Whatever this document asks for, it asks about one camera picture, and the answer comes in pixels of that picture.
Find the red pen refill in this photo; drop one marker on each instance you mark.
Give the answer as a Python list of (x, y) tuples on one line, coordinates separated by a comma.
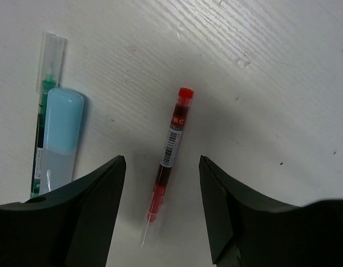
[(156, 208)]

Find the light blue highlighter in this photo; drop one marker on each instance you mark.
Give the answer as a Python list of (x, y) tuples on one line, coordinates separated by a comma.
[(61, 133)]

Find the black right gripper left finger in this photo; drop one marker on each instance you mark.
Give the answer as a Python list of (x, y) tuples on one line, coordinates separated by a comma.
[(69, 226)]

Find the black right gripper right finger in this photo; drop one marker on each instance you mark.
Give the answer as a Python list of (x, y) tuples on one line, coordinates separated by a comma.
[(248, 228)]

